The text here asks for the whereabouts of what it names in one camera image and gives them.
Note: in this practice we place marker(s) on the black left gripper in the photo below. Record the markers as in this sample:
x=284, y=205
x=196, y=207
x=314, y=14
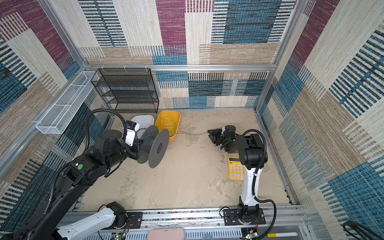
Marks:
x=135, y=147

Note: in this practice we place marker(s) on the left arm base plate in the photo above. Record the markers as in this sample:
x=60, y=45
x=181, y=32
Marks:
x=129, y=220

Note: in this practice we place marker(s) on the white plastic bin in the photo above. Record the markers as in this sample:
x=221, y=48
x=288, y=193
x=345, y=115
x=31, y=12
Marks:
x=143, y=122

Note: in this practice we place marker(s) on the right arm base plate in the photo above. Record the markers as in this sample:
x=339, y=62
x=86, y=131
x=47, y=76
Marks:
x=231, y=218

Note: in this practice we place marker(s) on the yellow plastic bin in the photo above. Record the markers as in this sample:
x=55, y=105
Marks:
x=169, y=120

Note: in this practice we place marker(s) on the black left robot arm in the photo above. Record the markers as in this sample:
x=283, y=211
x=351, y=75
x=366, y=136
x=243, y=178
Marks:
x=76, y=177

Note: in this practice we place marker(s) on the white wire mesh basket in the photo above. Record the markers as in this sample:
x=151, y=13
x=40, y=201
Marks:
x=59, y=116

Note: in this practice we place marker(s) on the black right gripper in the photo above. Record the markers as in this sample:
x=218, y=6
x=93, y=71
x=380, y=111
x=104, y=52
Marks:
x=215, y=132

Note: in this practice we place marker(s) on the yellow calculator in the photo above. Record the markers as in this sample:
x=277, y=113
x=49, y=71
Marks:
x=236, y=169

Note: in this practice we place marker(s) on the black wire shelf rack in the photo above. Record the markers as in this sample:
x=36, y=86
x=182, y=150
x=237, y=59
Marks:
x=129, y=90

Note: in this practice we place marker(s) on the yellow white marker pen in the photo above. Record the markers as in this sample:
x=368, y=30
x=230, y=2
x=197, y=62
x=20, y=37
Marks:
x=283, y=235

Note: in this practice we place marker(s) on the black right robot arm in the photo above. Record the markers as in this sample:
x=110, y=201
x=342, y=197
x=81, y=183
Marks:
x=251, y=147

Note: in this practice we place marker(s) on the grey perforated cable spool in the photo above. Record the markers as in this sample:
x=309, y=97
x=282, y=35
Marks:
x=154, y=146

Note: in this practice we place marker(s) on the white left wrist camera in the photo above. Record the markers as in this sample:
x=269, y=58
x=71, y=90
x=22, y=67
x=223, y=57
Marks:
x=132, y=129

